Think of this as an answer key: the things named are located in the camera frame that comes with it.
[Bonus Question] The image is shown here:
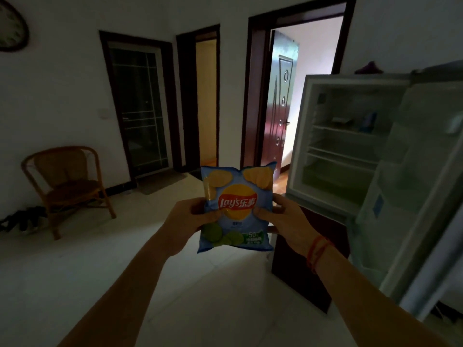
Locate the person's left hand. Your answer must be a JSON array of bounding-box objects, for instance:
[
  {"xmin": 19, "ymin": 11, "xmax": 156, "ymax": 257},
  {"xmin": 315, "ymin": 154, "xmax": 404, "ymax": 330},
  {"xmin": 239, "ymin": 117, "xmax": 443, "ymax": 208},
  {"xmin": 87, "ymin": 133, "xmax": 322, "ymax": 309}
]
[{"xmin": 163, "ymin": 197, "xmax": 223, "ymax": 257}]

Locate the person's right hand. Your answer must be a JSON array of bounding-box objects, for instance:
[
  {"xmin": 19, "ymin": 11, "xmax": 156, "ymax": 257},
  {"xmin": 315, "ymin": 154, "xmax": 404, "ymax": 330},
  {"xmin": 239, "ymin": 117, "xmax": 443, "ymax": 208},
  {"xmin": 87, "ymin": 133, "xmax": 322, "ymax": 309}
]
[{"xmin": 253, "ymin": 193, "xmax": 321, "ymax": 257}]

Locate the white refrigerator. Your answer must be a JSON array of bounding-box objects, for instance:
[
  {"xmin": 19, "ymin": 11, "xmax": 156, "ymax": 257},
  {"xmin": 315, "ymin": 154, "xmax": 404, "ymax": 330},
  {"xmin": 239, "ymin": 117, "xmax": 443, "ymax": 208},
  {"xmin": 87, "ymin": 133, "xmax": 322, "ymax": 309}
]
[{"xmin": 271, "ymin": 59, "xmax": 463, "ymax": 322}]

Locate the blue Lay's chips bag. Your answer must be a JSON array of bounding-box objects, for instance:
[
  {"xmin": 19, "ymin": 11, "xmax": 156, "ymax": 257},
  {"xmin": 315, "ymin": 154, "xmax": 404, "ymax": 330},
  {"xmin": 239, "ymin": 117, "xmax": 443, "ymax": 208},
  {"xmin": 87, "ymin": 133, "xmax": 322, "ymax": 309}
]
[{"xmin": 197, "ymin": 161, "xmax": 277, "ymax": 254}]

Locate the purple drink can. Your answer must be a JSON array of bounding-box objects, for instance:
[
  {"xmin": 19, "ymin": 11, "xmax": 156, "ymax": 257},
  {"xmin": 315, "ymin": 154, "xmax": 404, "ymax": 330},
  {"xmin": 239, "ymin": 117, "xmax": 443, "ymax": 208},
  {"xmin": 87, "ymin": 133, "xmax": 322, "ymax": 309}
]
[{"xmin": 358, "ymin": 111, "xmax": 377, "ymax": 133}]

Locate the person's right forearm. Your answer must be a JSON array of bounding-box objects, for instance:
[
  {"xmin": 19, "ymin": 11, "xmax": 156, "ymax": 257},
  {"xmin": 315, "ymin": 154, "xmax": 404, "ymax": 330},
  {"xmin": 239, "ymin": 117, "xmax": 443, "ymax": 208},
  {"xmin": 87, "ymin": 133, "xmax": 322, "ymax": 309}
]
[{"xmin": 313, "ymin": 241, "xmax": 449, "ymax": 347}]

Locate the person's left forearm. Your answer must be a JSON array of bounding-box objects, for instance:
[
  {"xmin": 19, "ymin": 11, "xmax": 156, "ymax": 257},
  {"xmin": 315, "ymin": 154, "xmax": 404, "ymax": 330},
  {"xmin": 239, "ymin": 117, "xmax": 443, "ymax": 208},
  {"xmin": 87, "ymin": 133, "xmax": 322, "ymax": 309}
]
[{"xmin": 57, "ymin": 231, "xmax": 178, "ymax": 347}]

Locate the grey doormat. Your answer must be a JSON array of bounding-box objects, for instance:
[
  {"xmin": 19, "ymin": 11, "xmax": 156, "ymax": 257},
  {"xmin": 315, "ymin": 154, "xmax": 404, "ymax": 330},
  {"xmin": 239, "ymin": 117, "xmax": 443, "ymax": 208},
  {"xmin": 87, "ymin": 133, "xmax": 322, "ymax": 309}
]
[{"xmin": 136, "ymin": 169, "xmax": 189, "ymax": 196}]

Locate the dark red wooden door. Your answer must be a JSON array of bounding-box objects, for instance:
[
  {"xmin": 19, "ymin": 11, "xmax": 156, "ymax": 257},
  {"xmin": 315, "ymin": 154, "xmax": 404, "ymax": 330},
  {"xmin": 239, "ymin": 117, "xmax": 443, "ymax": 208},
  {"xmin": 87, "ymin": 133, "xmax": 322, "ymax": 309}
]
[{"xmin": 260, "ymin": 30, "xmax": 299, "ymax": 181}]

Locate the rattan chair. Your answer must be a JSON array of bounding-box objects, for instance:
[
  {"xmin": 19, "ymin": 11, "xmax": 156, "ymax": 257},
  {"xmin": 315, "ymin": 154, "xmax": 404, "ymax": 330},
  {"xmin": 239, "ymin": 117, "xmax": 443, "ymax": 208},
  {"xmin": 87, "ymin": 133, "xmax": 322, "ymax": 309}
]
[{"xmin": 21, "ymin": 146, "xmax": 117, "ymax": 241}]

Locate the dark gridded glass door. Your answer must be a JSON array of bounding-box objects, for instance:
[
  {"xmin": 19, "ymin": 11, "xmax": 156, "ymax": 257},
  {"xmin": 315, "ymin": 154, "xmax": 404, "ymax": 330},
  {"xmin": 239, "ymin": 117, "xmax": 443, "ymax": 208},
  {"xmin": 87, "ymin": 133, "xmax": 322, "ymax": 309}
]
[{"xmin": 99, "ymin": 31, "xmax": 181, "ymax": 181}]

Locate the dark shoe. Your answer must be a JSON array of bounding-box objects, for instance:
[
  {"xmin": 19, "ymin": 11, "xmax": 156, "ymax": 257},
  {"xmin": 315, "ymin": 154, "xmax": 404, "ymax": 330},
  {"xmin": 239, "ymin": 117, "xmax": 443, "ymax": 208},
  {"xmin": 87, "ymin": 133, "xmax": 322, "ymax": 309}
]
[
  {"xmin": 21, "ymin": 205, "xmax": 48, "ymax": 232},
  {"xmin": 0, "ymin": 209, "xmax": 23, "ymax": 234}
]

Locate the dark red cloth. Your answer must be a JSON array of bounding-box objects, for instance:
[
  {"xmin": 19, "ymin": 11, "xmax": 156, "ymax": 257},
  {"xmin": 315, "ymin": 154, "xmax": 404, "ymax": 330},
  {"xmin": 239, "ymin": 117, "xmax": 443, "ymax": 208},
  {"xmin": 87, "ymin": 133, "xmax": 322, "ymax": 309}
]
[{"xmin": 354, "ymin": 61, "xmax": 384, "ymax": 75}]

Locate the red string bracelet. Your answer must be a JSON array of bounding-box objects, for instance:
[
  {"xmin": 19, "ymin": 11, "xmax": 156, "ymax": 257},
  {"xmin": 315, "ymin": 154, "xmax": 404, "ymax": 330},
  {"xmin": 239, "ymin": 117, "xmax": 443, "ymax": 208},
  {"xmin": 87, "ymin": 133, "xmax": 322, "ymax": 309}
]
[{"xmin": 306, "ymin": 234, "xmax": 333, "ymax": 273}]

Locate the dark round wall clock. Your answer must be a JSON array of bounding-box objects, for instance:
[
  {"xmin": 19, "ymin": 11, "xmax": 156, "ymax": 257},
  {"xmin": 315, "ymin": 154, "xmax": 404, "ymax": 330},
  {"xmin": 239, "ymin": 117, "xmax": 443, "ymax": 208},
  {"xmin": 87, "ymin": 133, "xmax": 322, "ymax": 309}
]
[{"xmin": 0, "ymin": 0, "xmax": 30, "ymax": 53}]

